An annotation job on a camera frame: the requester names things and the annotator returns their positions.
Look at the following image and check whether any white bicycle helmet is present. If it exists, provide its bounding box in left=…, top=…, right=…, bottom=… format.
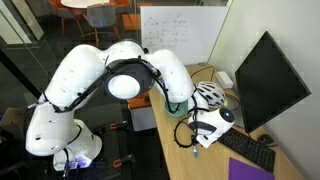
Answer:
left=195, top=81, right=228, bottom=110

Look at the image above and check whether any black computer mouse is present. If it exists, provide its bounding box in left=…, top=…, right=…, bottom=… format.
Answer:
left=257, top=133, right=276, bottom=147

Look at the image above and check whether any orange chair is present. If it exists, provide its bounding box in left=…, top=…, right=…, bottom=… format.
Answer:
left=120, top=2, right=154, bottom=33
left=49, top=0, right=86, bottom=38

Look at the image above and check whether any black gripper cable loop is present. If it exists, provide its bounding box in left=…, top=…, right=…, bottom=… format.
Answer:
left=172, top=117, right=198, bottom=150

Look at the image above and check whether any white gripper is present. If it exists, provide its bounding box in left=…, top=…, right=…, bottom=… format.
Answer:
left=190, top=131, right=220, bottom=152

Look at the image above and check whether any orange box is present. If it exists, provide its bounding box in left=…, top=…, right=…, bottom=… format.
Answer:
left=127, top=93, right=153, bottom=110

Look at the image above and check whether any small white box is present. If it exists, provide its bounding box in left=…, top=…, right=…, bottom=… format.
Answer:
left=214, top=70, right=235, bottom=90

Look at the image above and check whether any teal bowl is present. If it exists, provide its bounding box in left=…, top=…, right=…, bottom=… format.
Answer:
left=164, top=99, right=190, bottom=119

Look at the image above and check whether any brown cardboard box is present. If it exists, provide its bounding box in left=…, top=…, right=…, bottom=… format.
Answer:
left=0, top=106, right=25, bottom=128

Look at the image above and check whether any black desk cable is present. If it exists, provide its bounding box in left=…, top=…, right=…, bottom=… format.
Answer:
left=190, top=65, right=216, bottom=81

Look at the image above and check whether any white drawer cabinet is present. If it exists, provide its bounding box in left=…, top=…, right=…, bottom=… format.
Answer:
left=129, top=105, right=158, bottom=132

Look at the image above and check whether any round white table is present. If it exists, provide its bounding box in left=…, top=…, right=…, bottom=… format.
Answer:
left=60, top=0, right=112, bottom=10

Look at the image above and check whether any gray monitor base plate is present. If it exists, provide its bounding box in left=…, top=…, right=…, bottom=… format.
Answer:
left=229, top=95, right=246, bottom=130

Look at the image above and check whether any gray chair with wooden legs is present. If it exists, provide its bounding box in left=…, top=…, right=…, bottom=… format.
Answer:
left=85, top=3, right=122, bottom=48

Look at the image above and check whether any black computer monitor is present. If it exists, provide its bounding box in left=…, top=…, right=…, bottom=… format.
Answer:
left=234, top=30, right=313, bottom=135

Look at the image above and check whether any whiteboard with drawings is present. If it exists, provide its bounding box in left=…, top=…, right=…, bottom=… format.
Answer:
left=139, top=5, right=231, bottom=66

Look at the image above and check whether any black keyboard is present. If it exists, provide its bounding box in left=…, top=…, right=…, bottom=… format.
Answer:
left=217, top=127, right=277, bottom=174

